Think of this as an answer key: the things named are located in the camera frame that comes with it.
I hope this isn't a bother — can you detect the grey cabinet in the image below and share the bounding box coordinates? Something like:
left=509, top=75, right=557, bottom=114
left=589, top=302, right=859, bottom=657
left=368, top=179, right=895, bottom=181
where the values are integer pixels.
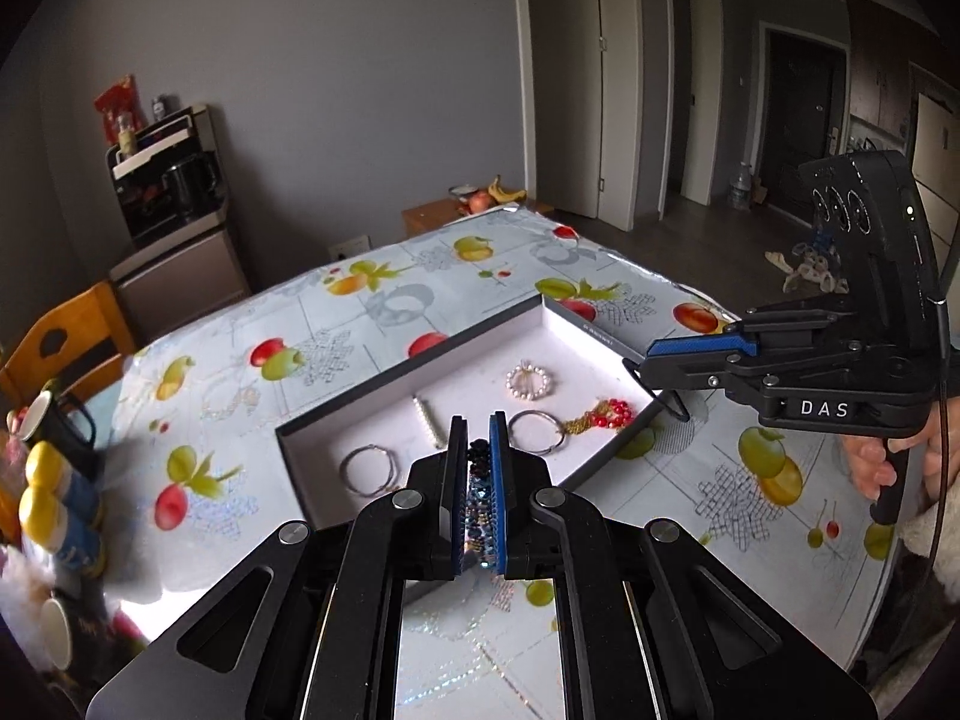
left=109, top=229, right=252, bottom=342

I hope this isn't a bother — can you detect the wooden chair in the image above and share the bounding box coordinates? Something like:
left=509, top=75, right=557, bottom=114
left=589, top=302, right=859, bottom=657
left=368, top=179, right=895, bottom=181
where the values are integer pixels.
left=0, top=281, right=140, bottom=410

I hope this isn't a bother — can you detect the black cable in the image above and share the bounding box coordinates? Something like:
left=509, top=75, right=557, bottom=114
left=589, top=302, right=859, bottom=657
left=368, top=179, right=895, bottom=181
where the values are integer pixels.
left=847, top=240, right=960, bottom=683

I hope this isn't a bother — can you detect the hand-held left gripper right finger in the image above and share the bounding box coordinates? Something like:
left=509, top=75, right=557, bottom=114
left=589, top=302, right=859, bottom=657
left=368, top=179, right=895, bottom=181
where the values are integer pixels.
left=489, top=411, right=878, bottom=720

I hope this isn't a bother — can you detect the pearl ring hair clip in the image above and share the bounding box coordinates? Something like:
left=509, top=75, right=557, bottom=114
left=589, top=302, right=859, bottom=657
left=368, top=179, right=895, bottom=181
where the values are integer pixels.
left=505, top=364, right=557, bottom=400

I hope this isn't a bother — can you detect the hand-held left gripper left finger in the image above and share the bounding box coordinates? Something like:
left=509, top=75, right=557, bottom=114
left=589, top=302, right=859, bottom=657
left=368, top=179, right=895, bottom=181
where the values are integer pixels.
left=86, top=412, right=470, bottom=720

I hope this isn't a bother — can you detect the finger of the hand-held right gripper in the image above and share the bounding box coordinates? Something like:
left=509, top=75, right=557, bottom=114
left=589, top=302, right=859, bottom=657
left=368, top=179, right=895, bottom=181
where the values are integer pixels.
left=622, top=354, right=758, bottom=392
left=645, top=296, right=856, bottom=359

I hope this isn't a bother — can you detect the yellow lid bottle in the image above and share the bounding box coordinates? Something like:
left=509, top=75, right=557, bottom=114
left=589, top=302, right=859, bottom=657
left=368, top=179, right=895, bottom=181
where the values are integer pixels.
left=26, top=441, right=98, bottom=511
left=19, top=487, right=106, bottom=575

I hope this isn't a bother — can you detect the red bead gold tassel bracelet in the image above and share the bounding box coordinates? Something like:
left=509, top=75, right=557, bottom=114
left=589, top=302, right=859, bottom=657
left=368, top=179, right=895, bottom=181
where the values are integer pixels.
left=559, top=397, right=637, bottom=437

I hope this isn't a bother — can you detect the shallow white tray box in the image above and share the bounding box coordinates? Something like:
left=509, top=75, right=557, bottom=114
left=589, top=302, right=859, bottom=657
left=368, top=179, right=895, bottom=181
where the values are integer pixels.
left=275, top=294, right=668, bottom=605

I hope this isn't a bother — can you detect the person's right hand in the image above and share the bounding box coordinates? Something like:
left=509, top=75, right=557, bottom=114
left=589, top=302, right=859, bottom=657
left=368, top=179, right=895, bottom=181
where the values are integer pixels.
left=841, top=399, right=960, bottom=501

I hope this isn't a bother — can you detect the black tea machine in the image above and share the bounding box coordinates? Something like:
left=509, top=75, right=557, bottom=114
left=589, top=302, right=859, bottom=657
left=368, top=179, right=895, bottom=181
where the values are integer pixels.
left=105, top=105, right=230, bottom=241

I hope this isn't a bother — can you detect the white cabinet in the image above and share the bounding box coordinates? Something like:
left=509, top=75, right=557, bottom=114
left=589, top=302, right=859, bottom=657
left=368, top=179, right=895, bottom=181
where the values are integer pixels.
left=911, top=64, right=960, bottom=248

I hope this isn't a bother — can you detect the small wooden side table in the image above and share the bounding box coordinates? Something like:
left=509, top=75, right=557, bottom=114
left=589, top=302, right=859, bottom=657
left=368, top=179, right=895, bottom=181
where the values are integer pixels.
left=403, top=199, right=530, bottom=237

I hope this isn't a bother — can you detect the fruit print tablecloth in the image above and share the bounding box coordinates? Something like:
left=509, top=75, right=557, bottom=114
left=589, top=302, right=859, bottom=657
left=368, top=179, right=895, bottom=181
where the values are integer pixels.
left=97, top=206, right=912, bottom=720

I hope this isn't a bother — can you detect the dark entry door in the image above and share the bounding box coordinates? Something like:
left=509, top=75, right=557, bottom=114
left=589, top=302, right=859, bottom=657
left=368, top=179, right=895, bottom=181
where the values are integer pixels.
left=765, top=30, right=848, bottom=218

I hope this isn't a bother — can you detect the white door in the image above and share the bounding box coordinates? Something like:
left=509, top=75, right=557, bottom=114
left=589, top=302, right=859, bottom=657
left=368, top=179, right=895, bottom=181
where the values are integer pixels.
left=525, top=0, right=642, bottom=230

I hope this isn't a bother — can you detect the red packet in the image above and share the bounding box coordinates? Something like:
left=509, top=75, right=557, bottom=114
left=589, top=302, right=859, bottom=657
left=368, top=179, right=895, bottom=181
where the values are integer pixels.
left=94, top=75, right=145, bottom=147

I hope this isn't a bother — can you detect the dark bead bracelet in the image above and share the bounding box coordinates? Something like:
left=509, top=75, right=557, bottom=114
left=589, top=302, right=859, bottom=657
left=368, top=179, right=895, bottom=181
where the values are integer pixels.
left=461, top=439, right=500, bottom=567

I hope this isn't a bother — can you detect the pearl bar hair clip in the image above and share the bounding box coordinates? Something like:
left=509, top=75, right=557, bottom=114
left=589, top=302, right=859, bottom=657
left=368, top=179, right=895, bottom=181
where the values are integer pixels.
left=411, top=395, right=447, bottom=451

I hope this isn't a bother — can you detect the person's right forearm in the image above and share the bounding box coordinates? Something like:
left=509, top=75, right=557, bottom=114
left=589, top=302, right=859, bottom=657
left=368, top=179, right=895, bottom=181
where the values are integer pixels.
left=847, top=480, right=960, bottom=698

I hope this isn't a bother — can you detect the thin silver bangle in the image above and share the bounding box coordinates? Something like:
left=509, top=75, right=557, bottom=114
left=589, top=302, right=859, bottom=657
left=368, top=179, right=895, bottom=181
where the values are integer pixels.
left=340, top=444, right=400, bottom=497

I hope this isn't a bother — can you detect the black kettle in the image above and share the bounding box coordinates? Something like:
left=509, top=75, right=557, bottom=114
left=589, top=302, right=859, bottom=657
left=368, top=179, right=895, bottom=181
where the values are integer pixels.
left=161, top=152, right=224, bottom=224

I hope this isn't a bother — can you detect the black mug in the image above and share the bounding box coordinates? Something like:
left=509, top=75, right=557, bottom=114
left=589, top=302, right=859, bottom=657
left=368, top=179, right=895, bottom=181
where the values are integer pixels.
left=26, top=390, right=97, bottom=466

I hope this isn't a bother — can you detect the paper cup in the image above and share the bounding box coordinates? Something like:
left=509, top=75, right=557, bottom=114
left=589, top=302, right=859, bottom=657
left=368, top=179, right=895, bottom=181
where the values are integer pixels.
left=37, top=596, right=76, bottom=672
left=7, top=390, right=57, bottom=443

